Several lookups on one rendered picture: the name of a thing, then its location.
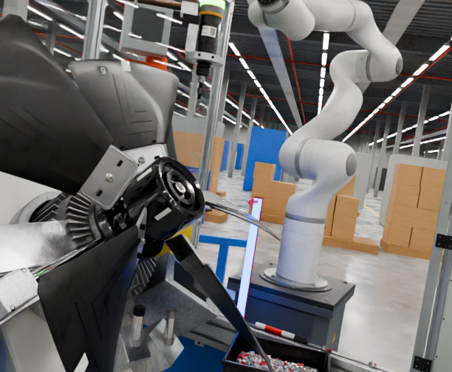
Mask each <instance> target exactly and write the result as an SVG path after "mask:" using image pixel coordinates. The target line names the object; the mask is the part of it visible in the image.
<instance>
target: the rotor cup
mask: <svg viewBox="0 0 452 372"><path fill-rule="evenodd" d="M150 168H151V172H150V173H148V174H147V175H145V176H144V177H143V178H142V179H140V180H139V181H137V178H138V177H139V176H141V175H142V174H144V173H145V172H146V171H147V170H149V169H150ZM177 182H180V183H181V184H182V185H183V186H184V188H185V192H184V193H180V192H179V191H178V190H177V187H176V183H177ZM143 204H144V205H145V208H146V209H147V218H146V225H145V237H144V239H145V245H144V246H143V251H142V259H139V261H148V260H150V259H152V258H153V257H155V256H156V255H158V254H160V253H161V251H162V249H163V247H164V244H165V240H167V239H169V238H171V237H172V236H174V235H176V234H177V233H179V232H180V231H182V230H183V229H185V228H186V227H188V226H190V225H191V224H193V223H194V222H195V221H197V220H199V219H200V218H201V217H202V216H203V214H204V213H205V198H204V196H203V192H202V189H201V187H200V186H199V183H198V182H197V180H196V179H195V178H194V176H193V174H192V173H191V172H190V171H189V170H188V169H187V168H186V167H185V166H184V165H183V164H181V163H180V162H178V161H176V160H175V159H173V158H170V157H168V156H162V157H160V158H158V159H156V160H154V161H153V162H152V163H151V164H150V165H148V166H147V167H146V168H144V169H143V170H141V171H140V172H139V173H138V174H136V175H135V176H133V178H132V179H131V181H130V182H129V183H128V185H127V186H126V188H125V190H124V191H123V192H122V194H121V195H120V197H119V199H118V200H117V201H116V203H115V204H114V206H113V207H112V208H111V209H110V210H109V211H107V210H105V209H103V208H102V207H100V206H98V205H97V204H95V212H96V216H97V221H98V224H99V226H100V228H101V230H102V232H103V234H104V235H105V237H106V239H107V240H108V241H109V240H111V239H113V238H114V237H116V236H118V235H119V234H121V233H123V232H125V231H126V230H128V229H129V228H131V227H132V225H133V223H134V221H135V219H136V217H137V215H138V213H139V211H140V209H141V207H142V206H143ZM167 208H169V209H170V210H171V212H169V213H168V214H166V215H165V216H163V217H162V218H160V219H159V220H156V219H155V216H157V215H158V214H160V213H161V212H162V211H164V210H166V209H167Z"/></svg>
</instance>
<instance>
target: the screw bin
mask: <svg viewBox="0 0 452 372"><path fill-rule="evenodd" d="M256 338H257V340H258V341H259V343H260V344H261V347H262V348H263V350H264V352H265V354H266V355H269V356H271V358H272V359H276V358H277V357H278V359H280V360H281V361H288V362H294V363H295V364H296V363H300V364H303V365H304V366H307V367H311V368H317V369H320V372H331V364H330V355H331V354H330V353H327V352H323V351H317V350H313V349H310V348H304V347H301V346H297V345H291V344H287V343H284V342H278V341H275V340H269V339H265V338H261V337H256ZM241 351H243V352H247V353H248V352H250V351H254V353H255V354H258V352H257V351H256V350H255V349H254V348H253V347H252V346H251V345H250V344H249V343H248V342H247V340H246V339H245V338H244V337H243V336H242V335H241V334H240V333H239V332H236V336H235V337H234V339H233V341H232V343H231V344H230V347H229V348H228V350H227V353H226V354H225V356H224V358H223V360H222V363H221V364H222V365H223V369H222V372H270V371H269V370H265V369H261V368H256V367H253V366H249V365H243V364H240V363H237V362H236V359H238V355H239V354H240V352H241ZM258 355H259V354H258Z"/></svg>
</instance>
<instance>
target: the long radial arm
mask: <svg viewBox="0 0 452 372"><path fill-rule="evenodd" d="M74 249H76V248H75V245H74V244H73V241H72V240H71V236H70V234H69V232H68V229H67V227H66V223H65V221H46V222H35V223H26V224H5V225H0V278H1V277H3V276H5V275H6V274H8V273H10V272H12V271H14V270H16V269H17V268H19V267H21V268H23V267H27V268H28V269H29V271H30V272H32V271H34V270H35V269H37V268H39V267H41V266H43V265H44V264H50V263H52V262H53V261H55V260H57V259H59V258H61V257H62V256H64V255H66V254H67V253H69V252H71V251H72V250H74Z"/></svg>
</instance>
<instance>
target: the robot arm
mask: <svg viewBox="0 0 452 372"><path fill-rule="evenodd" d="M248 18H249V20H250V22H251V24H253V25H254V26H255V27H258V28H262V29H272V30H280V31H282V32H283V34H285V35H286V36H287V37H288V39H290V40H291V41H300V40H302V39H304V38H306V37H307V36H308V35H309V34H310V33H311V31H326V32H346V34H347V35H348V36H349V37H350V38H351V39H352V40H353V41H355V42H356V43H357V44H359V45H360V46H362V47H363V48H364V49H366V50H352V51H345V52H342V53H340V54H338V55H336V56H335V57H334V58H333V60H332V62H331V63H330V67H329V73H330V75H331V78H332V81H333V83H334V89H333V92H332V94H331V96H330V97H329V99H328V101H327V103H326V105H325V106H324V108H323V109H322V110H321V112H320V113H319V114H318V115H317V116H316V117H314V118H313V119H312V120H310V121H309V122H308V123H307V124H305V125H304V126H302V127H301V128H299V129H298V130H297V131H296V132H295V133H294V134H292V135H291V136H290V137H289V138H288V139H287V140H286V141H285V142H284V144H283V145H282V146H281V149H280V151H279V154H278V163H279V165H280V167H281V169H282V170H283V172H285V173H286V174H288V175H290V176H294V177H298V178H302V179H311V180H315V183H314V185H313V186H312V187H311V188H310V189H308V190H307V191H304V192H300V193H296V194H294V195H292V196H291V197H290V198H289V199H288V202H287V207H286V212H285V217H284V226H283V231H282V236H281V244H280V250H279V254H278V263H277V268H271V269H266V270H264V276H265V277H266V278H268V279H270V280H272V281H275V282H276V283H280V284H284V285H286V286H292V287H296V288H301V289H324V288H326V287H327V285H328V283H327V282H326V280H324V279H323V278H321V277H319V275H317V272H318V264H319V259H320V254H321V245H322V240H323V232H324V227H325V223H326V214H327V210H328V207H329V204H330V202H331V200H332V198H333V197H334V196H335V194H336V193H337V192H338V191H339V190H341V189H342V188H343V187H344V186H345V185H346V184H347V183H348V182H349V181H350V180H351V179H352V177H353V176H354V174H355V171H356V168H357V158H356V155H355V152H354V151H353V149H352V148H351V147H350V146H348V145H347V144H345V143H343V142H336V141H330V140H332V139H333V138H335V137H337V136H339V135H340V134H342V133H343V132H344V131H345V130H346V129H347V128H348V127H349V126H350V125H351V124H352V123H353V121H354V119H355V118H356V116H357V114H358V112H359V110H360V108H361V106H362V103H363V96H362V93H361V91H360V89H359V88H358V87H357V86H356V85H355V84H356V83H359V82H386V81H390V80H393V79H395V78H396V77H397V76H398V75H399V74H400V73H401V71H402V69H403V59H402V56H401V54H400V52H399V50H398V49H397V48H396V46H395V45H393V43H391V42H390V41H389V40H388V39H386V38H385V37H384V36H383V35H382V33H381V32H380V31H379V30H378V28H377V26H376V24H375V21H374V16H373V14H372V11H371V8H370V7H369V6H368V5H367V3H365V2H363V1H358V0H254V1H253V2H252V3H251V4H250V6H249V8H248Z"/></svg>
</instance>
